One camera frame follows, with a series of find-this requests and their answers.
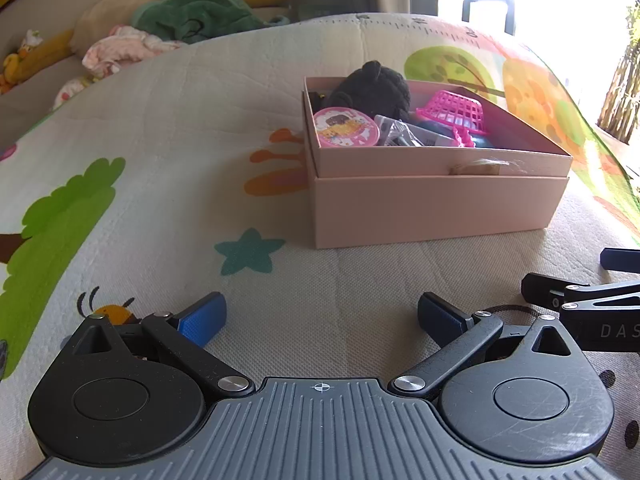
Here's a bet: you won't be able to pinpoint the green towel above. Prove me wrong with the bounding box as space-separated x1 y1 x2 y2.
131 0 291 43

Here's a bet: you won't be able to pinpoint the pink round tin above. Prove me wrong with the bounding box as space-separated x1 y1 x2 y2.
313 106 381 150

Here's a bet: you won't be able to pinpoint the bamboo fence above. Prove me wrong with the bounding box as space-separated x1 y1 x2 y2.
597 40 640 141

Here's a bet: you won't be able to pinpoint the white floral cloth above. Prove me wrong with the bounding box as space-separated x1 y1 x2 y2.
52 75 96 110

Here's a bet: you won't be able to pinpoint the pink toy strainer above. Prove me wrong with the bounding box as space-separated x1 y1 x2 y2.
415 90 488 148

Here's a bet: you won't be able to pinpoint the long yellow banana pillow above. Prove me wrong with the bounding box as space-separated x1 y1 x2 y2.
15 27 76 81

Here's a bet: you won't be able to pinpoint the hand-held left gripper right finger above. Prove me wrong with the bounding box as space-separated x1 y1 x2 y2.
387 292 588 401

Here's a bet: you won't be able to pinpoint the pink baby clothes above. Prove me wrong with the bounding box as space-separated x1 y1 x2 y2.
81 25 183 78

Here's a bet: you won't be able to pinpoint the beige plush pillow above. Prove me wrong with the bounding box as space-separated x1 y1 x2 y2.
70 0 171 56

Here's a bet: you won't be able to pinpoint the black plush cat toy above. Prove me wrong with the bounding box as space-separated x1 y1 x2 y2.
307 60 412 123

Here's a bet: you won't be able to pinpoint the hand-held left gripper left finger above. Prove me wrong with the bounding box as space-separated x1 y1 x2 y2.
60 292 257 398

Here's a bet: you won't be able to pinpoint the black window frame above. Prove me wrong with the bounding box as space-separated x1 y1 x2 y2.
462 0 518 36

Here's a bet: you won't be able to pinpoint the pink cardboard box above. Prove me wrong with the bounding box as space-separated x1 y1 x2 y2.
301 76 573 250

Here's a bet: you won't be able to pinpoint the polka dot cloth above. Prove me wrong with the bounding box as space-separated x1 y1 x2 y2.
597 367 640 466

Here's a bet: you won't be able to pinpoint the small white box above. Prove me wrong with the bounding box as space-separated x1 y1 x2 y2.
375 114 453 148

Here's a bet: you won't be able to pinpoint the printed play mat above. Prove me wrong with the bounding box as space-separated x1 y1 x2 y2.
0 12 640 471

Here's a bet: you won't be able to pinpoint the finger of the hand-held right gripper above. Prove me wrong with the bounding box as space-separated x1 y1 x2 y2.
521 272 640 311
600 247 640 272

